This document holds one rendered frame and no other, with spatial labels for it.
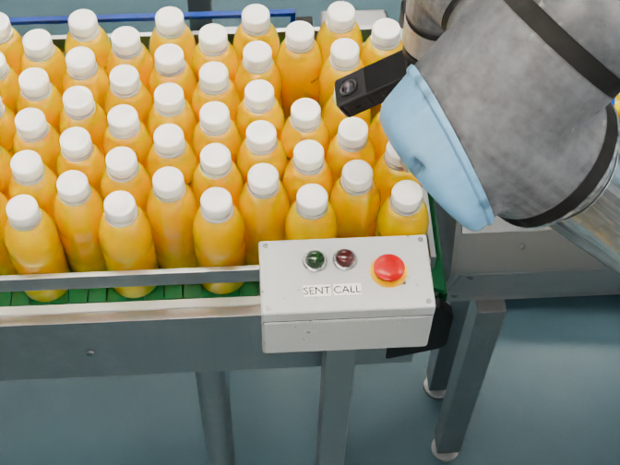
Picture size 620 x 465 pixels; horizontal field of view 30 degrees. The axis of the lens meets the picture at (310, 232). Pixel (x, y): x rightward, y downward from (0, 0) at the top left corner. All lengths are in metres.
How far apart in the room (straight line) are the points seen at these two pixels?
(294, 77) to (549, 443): 1.16
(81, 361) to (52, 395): 0.87
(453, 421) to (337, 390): 0.71
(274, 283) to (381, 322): 0.13
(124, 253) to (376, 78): 0.39
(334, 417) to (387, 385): 0.85
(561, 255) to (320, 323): 0.47
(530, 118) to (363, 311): 0.60
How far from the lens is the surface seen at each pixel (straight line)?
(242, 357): 1.66
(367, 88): 1.36
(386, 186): 1.50
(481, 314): 1.89
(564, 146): 0.80
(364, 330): 1.37
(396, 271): 1.34
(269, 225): 1.48
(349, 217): 1.48
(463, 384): 2.12
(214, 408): 1.82
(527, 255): 1.67
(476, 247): 1.65
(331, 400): 1.61
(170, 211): 1.46
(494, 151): 0.78
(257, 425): 2.46
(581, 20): 0.76
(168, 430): 2.46
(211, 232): 1.44
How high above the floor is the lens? 2.25
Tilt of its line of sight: 57 degrees down
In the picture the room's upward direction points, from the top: 2 degrees clockwise
